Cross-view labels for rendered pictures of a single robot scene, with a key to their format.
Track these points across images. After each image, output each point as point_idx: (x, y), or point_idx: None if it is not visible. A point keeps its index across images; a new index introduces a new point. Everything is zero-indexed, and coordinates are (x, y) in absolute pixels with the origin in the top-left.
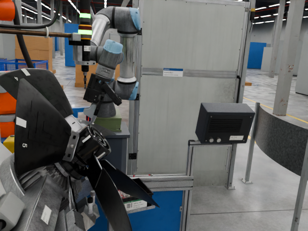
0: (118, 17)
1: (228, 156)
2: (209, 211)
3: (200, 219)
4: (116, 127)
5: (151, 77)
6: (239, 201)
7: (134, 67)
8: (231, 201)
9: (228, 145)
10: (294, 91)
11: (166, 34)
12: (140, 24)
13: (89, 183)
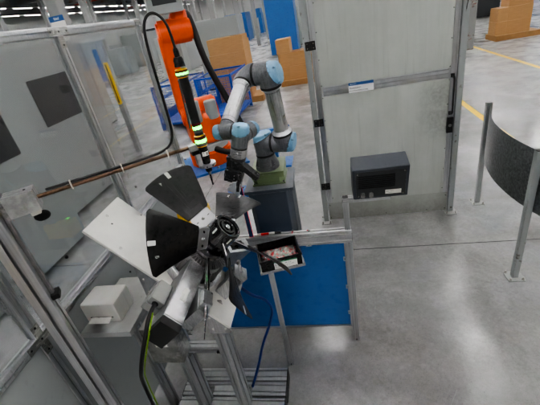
0: (256, 76)
1: (444, 177)
2: (414, 243)
3: (402, 252)
4: (280, 179)
5: (335, 96)
6: (456, 230)
7: (313, 89)
8: (446, 231)
9: (386, 198)
10: None
11: (345, 40)
12: (281, 75)
13: (235, 253)
